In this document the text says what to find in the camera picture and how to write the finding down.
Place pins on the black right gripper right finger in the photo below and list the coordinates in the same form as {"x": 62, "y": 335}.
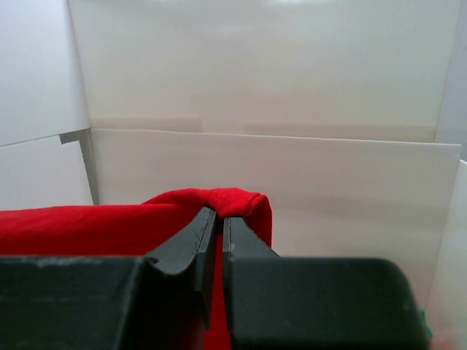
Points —
{"x": 274, "y": 302}

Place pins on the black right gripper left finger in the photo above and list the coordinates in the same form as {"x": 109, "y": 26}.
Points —
{"x": 161, "y": 300}

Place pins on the red t-shirt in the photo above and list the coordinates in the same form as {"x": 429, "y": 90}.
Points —
{"x": 126, "y": 229}

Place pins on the green folded t-shirt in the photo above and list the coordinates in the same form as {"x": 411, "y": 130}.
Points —
{"x": 425, "y": 323}

